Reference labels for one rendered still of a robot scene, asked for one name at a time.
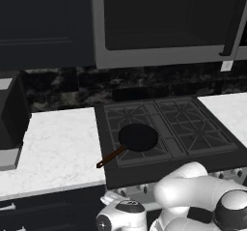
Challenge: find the black stove hob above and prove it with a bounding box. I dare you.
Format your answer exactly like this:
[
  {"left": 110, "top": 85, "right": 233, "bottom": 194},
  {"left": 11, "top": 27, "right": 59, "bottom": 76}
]
[{"left": 94, "top": 95, "right": 247, "bottom": 190}]

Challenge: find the grey microwave oven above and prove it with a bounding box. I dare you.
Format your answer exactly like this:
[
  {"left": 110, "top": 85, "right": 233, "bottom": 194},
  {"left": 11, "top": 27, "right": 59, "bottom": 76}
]
[{"left": 90, "top": 0, "right": 247, "bottom": 71}]

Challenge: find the dark cupboard door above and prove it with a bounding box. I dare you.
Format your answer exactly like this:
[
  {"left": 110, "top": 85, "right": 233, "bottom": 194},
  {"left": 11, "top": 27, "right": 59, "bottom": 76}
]
[{"left": 0, "top": 0, "right": 96, "bottom": 71}]

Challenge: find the dark drawer front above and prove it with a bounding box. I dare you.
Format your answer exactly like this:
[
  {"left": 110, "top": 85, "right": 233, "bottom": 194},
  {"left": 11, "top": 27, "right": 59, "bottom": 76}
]
[{"left": 0, "top": 184, "right": 107, "bottom": 231}]

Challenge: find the black frying pan brown handle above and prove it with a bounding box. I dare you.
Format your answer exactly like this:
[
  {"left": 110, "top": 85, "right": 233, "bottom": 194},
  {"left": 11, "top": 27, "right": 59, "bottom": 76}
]
[{"left": 96, "top": 123, "right": 159, "bottom": 169}]

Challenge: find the white wall socket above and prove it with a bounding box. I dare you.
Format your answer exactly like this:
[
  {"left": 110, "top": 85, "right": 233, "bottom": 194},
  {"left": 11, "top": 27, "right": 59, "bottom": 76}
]
[{"left": 220, "top": 60, "right": 233, "bottom": 72}]

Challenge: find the dark microwave door handle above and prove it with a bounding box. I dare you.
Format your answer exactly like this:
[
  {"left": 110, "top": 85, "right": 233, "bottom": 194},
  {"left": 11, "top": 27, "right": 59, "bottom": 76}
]
[{"left": 219, "top": 0, "right": 247, "bottom": 57}]

